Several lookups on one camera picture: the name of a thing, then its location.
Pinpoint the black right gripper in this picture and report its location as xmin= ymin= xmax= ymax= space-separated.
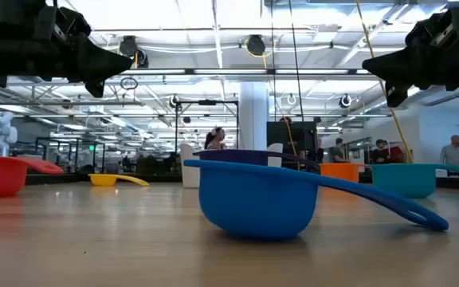
xmin=363 ymin=6 xmax=459 ymax=108

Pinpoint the black table edge frame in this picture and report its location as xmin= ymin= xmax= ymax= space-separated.
xmin=0 ymin=171 xmax=459 ymax=191

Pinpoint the white building column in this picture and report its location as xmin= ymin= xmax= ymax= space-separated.
xmin=239 ymin=81 xmax=270 ymax=151

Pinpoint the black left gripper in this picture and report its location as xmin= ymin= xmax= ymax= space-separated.
xmin=0 ymin=0 xmax=134 ymax=99

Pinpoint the purple measuring cup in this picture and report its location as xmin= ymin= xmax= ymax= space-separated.
xmin=192 ymin=149 xmax=321 ymax=173

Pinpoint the black hanging cable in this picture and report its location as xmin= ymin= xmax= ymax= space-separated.
xmin=288 ymin=0 xmax=306 ymax=123

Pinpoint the red storage bins shelf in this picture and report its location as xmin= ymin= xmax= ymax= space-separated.
xmin=388 ymin=145 xmax=406 ymax=163

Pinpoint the yellow hanging cable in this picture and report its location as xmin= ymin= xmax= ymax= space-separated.
xmin=355 ymin=0 xmax=415 ymax=164

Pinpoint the black frame stand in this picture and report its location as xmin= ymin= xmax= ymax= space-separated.
xmin=175 ymin=99 xmax=240 ymax=160

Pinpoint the white plastic basket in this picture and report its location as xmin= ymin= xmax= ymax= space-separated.
xmin=179 ymin=142 xmax=284 ymax=189

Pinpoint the teal measuring cup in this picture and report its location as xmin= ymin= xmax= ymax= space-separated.
xmin=367 ymin=163 xmax=459 ymax=199

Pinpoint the black monitor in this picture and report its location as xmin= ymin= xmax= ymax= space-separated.
xmin=266 ymin=120 xmax=318 ymax=160

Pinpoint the orange measuring cup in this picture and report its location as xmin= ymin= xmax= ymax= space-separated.
xmin=319 ymin=163 xmax=365 ymax=184

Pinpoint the yellow measuring cup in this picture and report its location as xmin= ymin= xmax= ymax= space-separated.
xmin=88 ymin=173 xmax=150 ymax=187

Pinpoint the person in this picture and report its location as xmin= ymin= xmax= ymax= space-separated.
xmin=371 ymin=139 xmax=390 ymax=165
xmin=203 ymin=126 xmax=228 ymax=151
xmin=439 ymin=134 xmax=459 ymax=167
xmin=330 ymin=137 xmax=351 ymax=164

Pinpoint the blue measuring cup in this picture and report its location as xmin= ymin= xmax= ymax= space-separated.
xmin=183 ymin=159 xmax=449 ymax=241

